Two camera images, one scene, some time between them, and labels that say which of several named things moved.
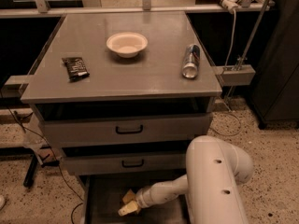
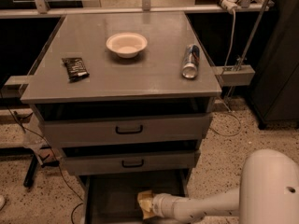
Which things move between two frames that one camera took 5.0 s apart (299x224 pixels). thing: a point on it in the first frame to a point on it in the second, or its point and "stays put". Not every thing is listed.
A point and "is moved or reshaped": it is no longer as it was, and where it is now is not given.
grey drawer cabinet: (121, 95) stays put
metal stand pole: (257, 27) stays put
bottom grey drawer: (103, 195) stays put
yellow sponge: (129, 196) is moved or reshaped
